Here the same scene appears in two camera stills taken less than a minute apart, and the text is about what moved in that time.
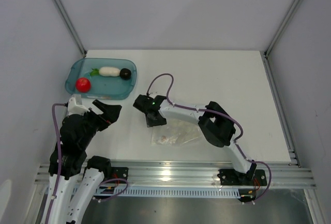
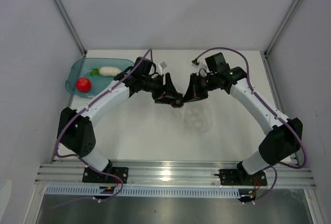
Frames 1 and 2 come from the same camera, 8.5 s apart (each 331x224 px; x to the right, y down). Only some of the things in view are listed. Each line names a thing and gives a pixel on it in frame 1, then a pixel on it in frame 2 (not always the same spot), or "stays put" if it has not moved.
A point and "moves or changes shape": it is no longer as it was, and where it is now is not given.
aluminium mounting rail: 285,173 stays put
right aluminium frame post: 289,14 stays put
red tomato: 83,85 stays put
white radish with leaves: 106,71 stays put
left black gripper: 110,114 -> 163,96
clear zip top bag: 175,132 moves or changes shape
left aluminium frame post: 64,14 stays put
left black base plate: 117,173 stays put
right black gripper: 151,123 -> 193,89
